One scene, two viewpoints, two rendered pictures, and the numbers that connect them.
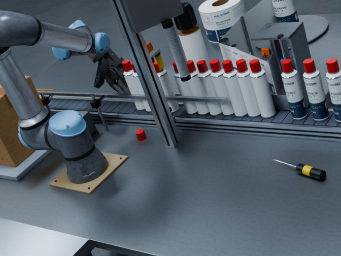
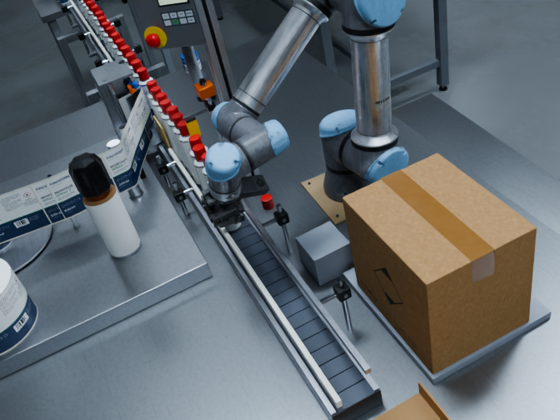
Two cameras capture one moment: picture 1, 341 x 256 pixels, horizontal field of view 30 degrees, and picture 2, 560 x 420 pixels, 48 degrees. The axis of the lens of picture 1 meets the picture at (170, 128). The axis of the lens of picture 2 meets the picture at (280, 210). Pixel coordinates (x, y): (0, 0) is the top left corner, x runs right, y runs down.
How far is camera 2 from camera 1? 3.42 m
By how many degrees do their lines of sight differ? 108
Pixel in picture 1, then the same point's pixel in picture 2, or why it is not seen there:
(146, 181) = (307, 144)
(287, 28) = (105, 68)
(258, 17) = (20, 204)
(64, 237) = (409, 121)
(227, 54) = (127, 146)
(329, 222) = (242, 65)
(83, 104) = (287, 302)
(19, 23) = not seen: outside the picture
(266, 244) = not seen: hidden behind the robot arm
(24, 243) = (451, 132)
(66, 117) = (337, 118)
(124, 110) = (252, 237)
